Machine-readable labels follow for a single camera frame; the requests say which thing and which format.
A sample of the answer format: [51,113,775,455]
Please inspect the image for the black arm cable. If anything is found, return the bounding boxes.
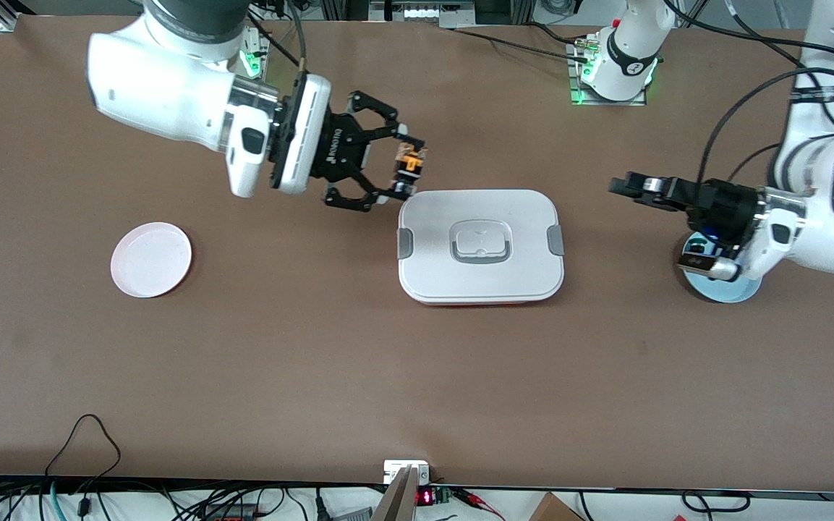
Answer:
[246,0,310,75]
[661,0,834,186]

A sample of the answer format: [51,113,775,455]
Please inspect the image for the white socket strip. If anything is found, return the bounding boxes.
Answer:
[369,0,477,29]

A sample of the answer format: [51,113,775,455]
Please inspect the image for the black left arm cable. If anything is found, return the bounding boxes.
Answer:
[661,0,834,186]

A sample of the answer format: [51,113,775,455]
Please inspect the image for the small white bracket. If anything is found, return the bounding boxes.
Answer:
[383,459,431,485]

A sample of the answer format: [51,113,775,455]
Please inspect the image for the thin black looped cable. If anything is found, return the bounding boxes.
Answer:
[43,413,123,501]

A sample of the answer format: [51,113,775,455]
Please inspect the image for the red clip leads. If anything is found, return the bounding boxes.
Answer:
[453,487,506,520]

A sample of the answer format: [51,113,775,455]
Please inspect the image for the white lunch box grey clips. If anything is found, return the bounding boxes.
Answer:
[396,189,566,307]

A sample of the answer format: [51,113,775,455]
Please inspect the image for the aluminium profile bar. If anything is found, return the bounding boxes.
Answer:
[371,465,420,521]

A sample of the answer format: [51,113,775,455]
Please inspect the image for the red black power strip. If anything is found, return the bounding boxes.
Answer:
[202,502,260,521]

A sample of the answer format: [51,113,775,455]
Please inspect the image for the pale pink round plate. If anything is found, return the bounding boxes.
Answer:
[110,221,193,300]

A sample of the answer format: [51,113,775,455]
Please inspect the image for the black coiled cable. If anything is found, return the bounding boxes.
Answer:
[680,490,752,514]

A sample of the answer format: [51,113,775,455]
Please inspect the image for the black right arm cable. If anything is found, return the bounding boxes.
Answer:
[246,0,310,75]

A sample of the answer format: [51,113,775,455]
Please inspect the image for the light blue round plate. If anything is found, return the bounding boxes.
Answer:
[676,228,763,304]

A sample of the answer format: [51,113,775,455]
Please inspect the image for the brown cardboard box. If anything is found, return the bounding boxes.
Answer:
[528,491,585,521]

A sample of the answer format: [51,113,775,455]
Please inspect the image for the black cable with metal plug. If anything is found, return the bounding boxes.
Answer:
[446,22,600,63]

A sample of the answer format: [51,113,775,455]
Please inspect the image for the orange push button switch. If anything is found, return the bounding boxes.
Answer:
[393,144,429,198]

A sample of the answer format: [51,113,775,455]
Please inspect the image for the aluminium frame bar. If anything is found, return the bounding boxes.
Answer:
[0,0,38,34]

